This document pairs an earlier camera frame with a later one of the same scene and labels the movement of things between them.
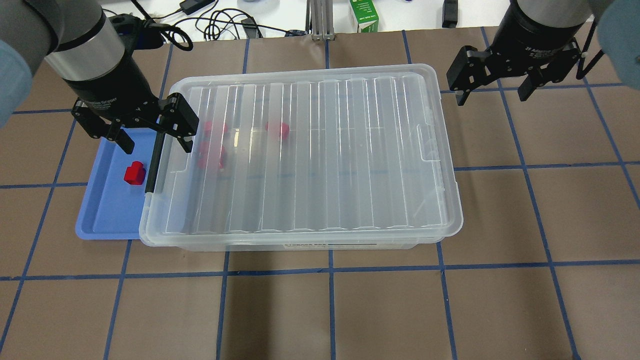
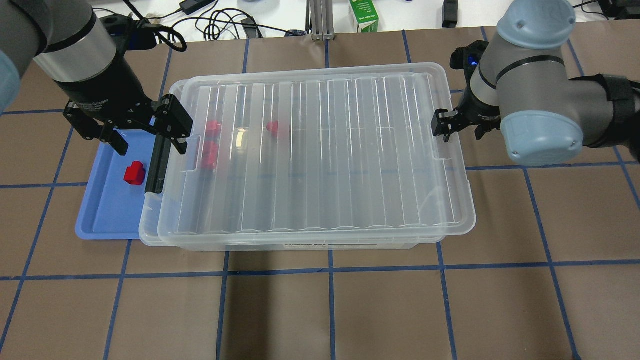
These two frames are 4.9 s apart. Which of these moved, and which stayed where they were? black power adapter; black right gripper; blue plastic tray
Moved: black right gripper
Stayed: blue plastic tray; black power adapter
